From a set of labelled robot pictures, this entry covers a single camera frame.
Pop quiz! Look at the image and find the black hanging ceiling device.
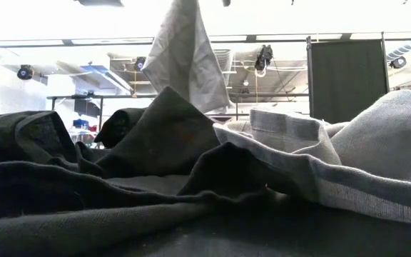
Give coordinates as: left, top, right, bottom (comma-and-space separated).
253, 44, 274, 78

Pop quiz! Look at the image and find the striped flexible air duct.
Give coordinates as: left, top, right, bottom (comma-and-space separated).
386, 39, 411, 61

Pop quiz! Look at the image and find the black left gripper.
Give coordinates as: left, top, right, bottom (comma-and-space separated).
73, 0, 125, 7

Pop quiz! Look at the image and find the black partition panel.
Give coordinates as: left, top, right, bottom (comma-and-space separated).
305, 35, 391, 125

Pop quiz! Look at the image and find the gray metal frame beam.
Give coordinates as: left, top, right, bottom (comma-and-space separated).
0, 31, 411, 48

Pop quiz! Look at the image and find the light gray towel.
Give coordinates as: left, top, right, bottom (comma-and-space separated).
328, 89, 411, 186

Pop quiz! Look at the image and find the black hanging monitor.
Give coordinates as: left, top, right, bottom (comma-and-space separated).
73, 98, 101, 119

